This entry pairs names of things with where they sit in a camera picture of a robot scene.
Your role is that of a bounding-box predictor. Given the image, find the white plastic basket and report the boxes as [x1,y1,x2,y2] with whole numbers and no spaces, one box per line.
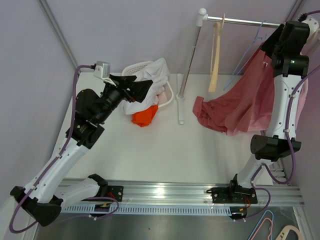
[121,60,175,111]

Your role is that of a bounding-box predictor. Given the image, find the aluminium mounting rail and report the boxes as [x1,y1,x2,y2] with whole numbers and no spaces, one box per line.
[32,178,306,208]

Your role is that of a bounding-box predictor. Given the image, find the grey rack upright pole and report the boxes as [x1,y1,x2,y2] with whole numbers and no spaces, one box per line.
[177,8,208,100]

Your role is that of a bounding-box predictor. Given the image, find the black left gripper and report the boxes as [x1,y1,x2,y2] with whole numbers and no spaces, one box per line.
[95,74,152,124]

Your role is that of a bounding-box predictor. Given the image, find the pink and blue spare hangers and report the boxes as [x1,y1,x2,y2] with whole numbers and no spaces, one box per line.
[247,210,275,240]

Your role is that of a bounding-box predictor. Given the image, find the silver clothes rail bar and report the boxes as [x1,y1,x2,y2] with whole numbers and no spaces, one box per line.
[205,16,280,28]

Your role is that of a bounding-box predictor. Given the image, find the white t shirt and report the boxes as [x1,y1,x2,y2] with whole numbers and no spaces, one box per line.
[122,57,170,115]

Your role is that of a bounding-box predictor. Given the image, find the coral red t shirt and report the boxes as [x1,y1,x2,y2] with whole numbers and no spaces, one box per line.
[192,49,275,136]

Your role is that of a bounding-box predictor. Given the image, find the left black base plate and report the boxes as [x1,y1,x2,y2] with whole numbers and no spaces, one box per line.
[77,184,124,202]

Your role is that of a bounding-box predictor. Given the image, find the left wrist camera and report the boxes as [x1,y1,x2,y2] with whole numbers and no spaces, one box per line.
[93,61,111,80]

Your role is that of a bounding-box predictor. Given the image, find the blue wire hanger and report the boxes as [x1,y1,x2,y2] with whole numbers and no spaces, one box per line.
[223,20,267,90]

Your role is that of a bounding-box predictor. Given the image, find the beige spare hanger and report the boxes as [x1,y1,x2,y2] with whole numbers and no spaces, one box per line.
[275,225,304,240]

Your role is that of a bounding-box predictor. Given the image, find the white slotted cable duct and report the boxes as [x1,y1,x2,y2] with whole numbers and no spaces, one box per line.
[61,202,232,217]

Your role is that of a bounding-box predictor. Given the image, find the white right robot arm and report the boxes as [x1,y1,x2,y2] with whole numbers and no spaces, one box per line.
[222,20,311,204]

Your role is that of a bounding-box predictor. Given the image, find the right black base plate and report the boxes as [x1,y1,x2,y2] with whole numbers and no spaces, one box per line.
[206,186,258,204]

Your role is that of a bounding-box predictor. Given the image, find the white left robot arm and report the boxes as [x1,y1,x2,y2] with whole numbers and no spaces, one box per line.
[10,75,153,227]

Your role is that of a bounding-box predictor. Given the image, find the orange t shirt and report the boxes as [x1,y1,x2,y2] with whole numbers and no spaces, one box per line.
[131,105,159,127]

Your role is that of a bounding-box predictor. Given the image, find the white rack foot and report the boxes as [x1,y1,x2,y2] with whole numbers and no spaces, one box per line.
[175,73,186,125]

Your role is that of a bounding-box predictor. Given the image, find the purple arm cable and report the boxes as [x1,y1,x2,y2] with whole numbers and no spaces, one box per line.
[8,64,120,234]
[232,9,320,221]

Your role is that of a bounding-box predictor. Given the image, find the light pink t shirt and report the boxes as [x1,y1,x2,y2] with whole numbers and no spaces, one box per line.
[247,52,310,132]

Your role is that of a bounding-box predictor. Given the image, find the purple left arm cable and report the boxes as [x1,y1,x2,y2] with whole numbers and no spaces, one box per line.
[8,64,120,234]

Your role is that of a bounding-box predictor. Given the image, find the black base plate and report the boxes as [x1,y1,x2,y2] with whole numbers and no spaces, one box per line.
[77,184,124,202]
[206,186,258,204]

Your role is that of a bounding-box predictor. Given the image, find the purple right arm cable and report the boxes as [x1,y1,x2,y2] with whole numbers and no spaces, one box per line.
[232,9,320,221]

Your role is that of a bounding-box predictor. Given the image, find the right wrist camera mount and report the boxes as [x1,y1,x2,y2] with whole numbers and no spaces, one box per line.
[298,13,320,40]

